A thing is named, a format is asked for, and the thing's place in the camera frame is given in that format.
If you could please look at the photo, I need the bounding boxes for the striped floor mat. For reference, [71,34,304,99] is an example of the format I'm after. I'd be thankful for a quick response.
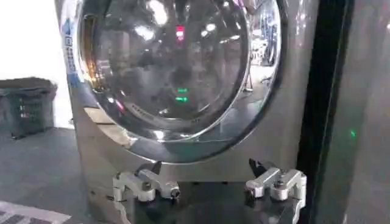
[0,200,73,224]

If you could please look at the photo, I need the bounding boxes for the grey dryer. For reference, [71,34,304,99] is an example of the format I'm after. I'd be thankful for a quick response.
[313,0,390,224]
[54,0,321,224]

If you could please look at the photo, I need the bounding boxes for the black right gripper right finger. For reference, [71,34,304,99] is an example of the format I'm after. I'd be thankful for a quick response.
[245,158,307,211]

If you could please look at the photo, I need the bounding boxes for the dark laundry basket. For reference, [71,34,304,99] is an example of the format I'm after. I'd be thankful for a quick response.
[0,77,58,139]

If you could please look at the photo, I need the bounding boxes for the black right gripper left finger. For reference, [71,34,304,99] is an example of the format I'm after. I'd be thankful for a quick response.
[112,161,181,203]

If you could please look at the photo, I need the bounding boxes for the round glass dryer door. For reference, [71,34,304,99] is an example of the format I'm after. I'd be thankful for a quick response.
[59,0,289,165]

